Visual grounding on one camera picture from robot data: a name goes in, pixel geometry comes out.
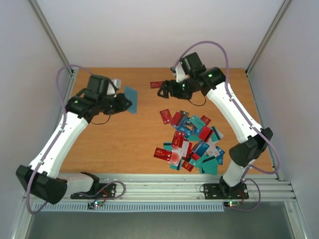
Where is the teal card left stripe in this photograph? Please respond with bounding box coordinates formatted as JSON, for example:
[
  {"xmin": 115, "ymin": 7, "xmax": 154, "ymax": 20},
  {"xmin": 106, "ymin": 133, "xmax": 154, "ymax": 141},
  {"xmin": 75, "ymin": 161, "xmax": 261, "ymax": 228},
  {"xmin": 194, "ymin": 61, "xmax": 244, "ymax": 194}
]
[{"xmin": 163, "ymin": 142, "xmax": 172, "ymax": 151}]

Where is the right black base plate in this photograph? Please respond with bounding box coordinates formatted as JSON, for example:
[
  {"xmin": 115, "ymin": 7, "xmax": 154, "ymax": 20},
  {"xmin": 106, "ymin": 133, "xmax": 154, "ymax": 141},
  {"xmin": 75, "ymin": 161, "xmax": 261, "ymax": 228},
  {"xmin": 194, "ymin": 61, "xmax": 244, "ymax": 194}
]
[{"xmin": 201, "ymin": 183, "xmax": 249, "ymax": 200}]

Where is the white card floral print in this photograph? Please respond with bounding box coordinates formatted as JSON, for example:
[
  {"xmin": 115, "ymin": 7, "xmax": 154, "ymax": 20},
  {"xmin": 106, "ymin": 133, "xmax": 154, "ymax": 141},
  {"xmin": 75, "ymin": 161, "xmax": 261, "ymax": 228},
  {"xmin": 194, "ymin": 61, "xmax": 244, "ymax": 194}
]
[{"xmin": 206, "ymin": 142, "xmax": 220, "ymax": 157}]

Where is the teal card holder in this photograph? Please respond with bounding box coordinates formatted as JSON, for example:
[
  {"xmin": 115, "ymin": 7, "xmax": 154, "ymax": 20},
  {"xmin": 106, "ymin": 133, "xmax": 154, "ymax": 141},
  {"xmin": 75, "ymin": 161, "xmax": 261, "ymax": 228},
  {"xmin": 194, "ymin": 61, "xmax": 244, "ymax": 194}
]
[{"xmin": 124, "ymin": 86, "xmax": 138, "ymax": 114}]

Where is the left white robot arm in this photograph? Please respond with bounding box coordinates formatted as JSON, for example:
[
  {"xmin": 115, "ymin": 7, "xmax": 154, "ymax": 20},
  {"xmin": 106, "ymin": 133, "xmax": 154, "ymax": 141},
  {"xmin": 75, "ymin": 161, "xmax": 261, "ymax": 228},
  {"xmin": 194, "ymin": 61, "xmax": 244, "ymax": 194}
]
[{"xmin": 15, "ymin": 75, "xmax": 132, "ymax": 204}]

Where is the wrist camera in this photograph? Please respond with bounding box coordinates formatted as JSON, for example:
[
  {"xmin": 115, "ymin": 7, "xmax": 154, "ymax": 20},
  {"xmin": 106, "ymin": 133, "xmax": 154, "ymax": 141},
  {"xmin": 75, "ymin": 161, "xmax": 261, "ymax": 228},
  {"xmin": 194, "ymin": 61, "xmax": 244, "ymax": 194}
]
[
  {"xmin": 170, "ymin": 67, "xmax": 187, "ymax": 83},
  {"xmin": 107, "ymin": 78, "xmax": 122, "ymax": 97}
]

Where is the blue white card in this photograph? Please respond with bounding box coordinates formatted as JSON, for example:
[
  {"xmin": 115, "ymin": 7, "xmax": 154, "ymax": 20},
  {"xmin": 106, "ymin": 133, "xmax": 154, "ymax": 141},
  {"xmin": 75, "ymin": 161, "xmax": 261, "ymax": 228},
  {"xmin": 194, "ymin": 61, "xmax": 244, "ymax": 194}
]
[{"xmin": 190, "ymin": 141, "xmax": 209, "ymax": 160}]

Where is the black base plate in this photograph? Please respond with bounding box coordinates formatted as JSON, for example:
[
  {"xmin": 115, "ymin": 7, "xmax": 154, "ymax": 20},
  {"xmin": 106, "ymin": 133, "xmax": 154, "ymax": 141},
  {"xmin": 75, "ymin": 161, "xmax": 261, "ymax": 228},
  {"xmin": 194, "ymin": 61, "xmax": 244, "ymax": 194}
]
[
  {"xmin": 201, "ymin": 183, "xmax": 249, "ymax": 200},
  {"xmin": 70, "ymin": 183, "xmax": 117, "ymax": 200}
]

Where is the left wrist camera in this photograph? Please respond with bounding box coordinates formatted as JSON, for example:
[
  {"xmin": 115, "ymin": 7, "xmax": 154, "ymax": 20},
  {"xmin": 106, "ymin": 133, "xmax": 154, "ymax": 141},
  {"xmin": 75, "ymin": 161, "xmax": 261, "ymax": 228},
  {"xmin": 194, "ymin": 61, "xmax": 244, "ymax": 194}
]
[{"xmin": 107, "ymin": 78, "xmax": 122, "ymax": 97}]

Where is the teal card bottom right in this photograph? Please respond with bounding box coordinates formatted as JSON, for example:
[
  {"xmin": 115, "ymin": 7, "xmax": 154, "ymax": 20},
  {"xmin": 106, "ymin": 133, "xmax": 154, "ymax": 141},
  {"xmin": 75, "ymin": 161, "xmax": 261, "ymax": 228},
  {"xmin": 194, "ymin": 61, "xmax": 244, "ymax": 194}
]
[{"xmin": 199, "ymin": 156, "xmax": 219, "ymax": 175}]

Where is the aluminium frame post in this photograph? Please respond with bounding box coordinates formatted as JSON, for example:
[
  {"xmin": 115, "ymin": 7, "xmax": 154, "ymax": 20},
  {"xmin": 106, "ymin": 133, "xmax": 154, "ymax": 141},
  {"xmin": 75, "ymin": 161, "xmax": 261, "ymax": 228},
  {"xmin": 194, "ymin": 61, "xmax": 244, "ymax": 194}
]
[
  {"xmin": 245, "ymin": 0, "xmax": 292, "ymax": 75},
  {"xmin": 28, "ymin": 0, "xmax": 69, "ymax": 65}
]

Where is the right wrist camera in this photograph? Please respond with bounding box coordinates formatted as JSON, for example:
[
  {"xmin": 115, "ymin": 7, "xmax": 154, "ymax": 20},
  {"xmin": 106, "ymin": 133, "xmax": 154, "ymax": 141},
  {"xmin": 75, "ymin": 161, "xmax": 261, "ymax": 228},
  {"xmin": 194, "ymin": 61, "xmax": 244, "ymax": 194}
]
[{"xmin": 170, "ymin": 67, "xmax": 187, "ymax": 83}]

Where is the lone red VIP card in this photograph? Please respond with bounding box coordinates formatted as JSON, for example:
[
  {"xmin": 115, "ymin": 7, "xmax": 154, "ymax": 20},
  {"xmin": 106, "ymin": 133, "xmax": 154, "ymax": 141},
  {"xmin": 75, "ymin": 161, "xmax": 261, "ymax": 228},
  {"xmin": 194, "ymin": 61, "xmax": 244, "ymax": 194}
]
[{"xmin": 150, "ymin": 81, "xmax": 163, "ymax": 89}]

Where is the red card black stripe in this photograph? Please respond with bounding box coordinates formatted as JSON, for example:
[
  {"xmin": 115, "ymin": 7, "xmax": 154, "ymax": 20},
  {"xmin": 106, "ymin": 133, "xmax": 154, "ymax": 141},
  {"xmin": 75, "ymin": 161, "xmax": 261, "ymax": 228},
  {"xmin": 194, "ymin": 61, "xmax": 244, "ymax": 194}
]
[{"xmin": 198, "ymin": 126, "xmax": 214, "ymax": 142}]

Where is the white card red circle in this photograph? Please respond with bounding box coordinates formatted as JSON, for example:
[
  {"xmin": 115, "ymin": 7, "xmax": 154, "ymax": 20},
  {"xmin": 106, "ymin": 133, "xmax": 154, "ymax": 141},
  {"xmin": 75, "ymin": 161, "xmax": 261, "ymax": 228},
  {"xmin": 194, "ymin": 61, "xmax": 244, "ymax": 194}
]
[{"xmin": 169, "ymin": 146, "xmax": 184, "ymax": 166}]

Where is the blue slotted cable duct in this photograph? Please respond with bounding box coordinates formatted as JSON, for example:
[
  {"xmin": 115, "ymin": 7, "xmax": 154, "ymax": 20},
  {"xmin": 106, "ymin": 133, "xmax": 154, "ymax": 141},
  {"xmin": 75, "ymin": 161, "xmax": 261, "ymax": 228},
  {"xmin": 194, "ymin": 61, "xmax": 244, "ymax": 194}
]
[{"xmin": 42, "ymin": 202, "xmax": 224, "ymax": 213}]

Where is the small circuit board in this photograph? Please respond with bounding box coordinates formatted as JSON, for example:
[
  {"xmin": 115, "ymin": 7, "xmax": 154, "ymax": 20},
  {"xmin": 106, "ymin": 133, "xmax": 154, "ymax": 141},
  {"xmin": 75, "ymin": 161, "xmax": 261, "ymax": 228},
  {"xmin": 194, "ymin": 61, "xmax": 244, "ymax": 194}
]
[
  {"xmin": 224, "ymin": 201, "xmax": 241, "ymax": 208},
  {"xmin": 87, "ymin": 201, "xmax": 104, "ymax": 210}
]

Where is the right aluminium frame post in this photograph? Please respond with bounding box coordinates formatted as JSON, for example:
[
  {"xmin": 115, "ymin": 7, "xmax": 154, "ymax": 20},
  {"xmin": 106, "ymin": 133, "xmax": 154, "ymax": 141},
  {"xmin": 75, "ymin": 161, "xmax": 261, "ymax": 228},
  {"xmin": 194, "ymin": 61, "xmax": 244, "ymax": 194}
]
[{"xmin": 245, "ymin": 0, "xmax": 292, "ymax": 75}]

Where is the teal card black stripe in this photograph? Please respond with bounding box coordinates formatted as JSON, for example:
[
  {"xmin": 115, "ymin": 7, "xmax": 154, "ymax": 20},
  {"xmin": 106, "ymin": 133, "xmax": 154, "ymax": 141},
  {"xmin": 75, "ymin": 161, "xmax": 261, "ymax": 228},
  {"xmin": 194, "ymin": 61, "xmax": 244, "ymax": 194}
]
[{"xmin": 170, "ymin": 164, "xmax": 181, "ymax": 171}]

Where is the right small circuit board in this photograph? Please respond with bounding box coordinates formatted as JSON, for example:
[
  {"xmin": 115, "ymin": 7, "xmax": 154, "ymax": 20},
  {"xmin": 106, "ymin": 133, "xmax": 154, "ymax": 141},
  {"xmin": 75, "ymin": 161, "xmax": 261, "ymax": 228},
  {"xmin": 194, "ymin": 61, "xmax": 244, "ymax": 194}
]
[{"xmin": 224, "ymin": 201, "xmax": 241, "ymax": 208}]

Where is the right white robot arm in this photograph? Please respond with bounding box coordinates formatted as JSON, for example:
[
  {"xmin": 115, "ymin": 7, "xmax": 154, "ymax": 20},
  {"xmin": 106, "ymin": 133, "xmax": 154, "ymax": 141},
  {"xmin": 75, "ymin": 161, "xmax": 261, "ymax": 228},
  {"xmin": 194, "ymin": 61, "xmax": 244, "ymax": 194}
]
[{"xmin": 158, "ymin": 52, "xmax": 273, "ymax": 198}]

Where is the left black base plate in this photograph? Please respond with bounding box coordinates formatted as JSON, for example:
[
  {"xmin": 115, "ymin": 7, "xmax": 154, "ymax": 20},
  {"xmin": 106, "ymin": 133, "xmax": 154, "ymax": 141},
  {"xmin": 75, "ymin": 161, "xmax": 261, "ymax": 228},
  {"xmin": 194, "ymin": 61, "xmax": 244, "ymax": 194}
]
[{"xmin": 70, "ymin": 183, "xmax": 117, "ymax": 200}]

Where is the teal card upper pile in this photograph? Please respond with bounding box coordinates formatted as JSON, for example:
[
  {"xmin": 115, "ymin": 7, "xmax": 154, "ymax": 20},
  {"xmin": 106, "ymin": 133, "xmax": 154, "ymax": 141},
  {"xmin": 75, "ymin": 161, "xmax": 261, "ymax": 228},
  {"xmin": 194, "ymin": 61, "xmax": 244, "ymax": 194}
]
[{"xmin": 189, "ymin": 115, "xmax": 206, "ymax": 129}]

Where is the left aluminium frame post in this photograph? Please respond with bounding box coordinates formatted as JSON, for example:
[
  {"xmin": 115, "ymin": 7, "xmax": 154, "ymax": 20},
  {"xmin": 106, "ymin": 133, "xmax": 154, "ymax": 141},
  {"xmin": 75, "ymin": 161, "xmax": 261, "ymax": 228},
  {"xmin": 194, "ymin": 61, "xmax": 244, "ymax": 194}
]
[{"xmin": 28, "ymin": 0, "xmax": 69, "ymax": 65}]

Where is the left small circuit board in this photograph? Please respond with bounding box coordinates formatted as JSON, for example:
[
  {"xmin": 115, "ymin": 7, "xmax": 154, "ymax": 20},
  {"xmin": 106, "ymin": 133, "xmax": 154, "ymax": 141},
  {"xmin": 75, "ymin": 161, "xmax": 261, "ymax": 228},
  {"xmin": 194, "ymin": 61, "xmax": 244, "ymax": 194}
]
[{"xmin": 87, "ymin": 201, "xmax": 104, "ymax": 210}]

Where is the red card bottom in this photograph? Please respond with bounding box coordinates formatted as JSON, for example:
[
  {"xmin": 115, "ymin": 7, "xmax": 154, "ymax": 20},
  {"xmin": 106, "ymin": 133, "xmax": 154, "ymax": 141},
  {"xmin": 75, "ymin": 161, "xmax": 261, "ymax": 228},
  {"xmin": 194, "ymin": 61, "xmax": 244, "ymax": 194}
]
[{"xmin": 181, "ymin": 161, "xmax": 194, "ymax": 172}]

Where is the aluminium rail platform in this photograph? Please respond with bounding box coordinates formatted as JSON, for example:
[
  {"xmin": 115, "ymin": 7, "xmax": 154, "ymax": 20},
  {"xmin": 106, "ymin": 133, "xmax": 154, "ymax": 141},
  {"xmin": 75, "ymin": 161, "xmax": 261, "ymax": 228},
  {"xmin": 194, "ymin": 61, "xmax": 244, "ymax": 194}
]
[{"xmin": 22, "ymin": 173, "xmax": 297, "ymax": 203}]

